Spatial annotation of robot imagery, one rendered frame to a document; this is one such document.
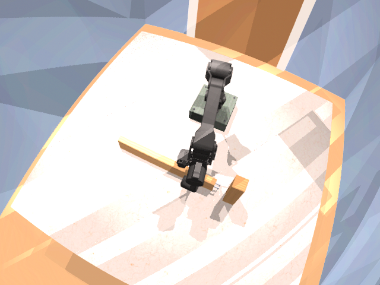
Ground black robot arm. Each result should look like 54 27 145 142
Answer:
176 59 233 187

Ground light brown wooden board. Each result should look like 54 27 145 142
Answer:
118 135 221 191

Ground wooden post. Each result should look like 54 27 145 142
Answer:
223 175 249 205

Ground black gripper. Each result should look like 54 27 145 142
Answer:
180 175 199 192

